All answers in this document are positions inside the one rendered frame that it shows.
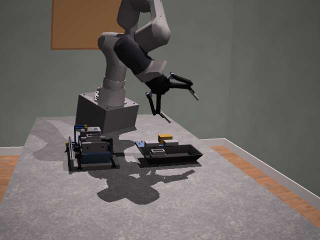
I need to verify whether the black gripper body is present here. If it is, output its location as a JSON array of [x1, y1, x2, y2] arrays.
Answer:
[[145, 74, 170, 95]]

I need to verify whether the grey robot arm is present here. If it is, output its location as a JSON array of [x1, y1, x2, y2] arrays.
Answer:
[[94, 0, 171, 107]]

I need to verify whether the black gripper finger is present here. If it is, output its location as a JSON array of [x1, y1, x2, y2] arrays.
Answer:
[[163, 72, 199, 101], [145, 88, 171, 123]]

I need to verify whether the orange-yellow block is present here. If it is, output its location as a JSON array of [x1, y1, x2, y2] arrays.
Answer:
[[158, 134, 173, 144]]

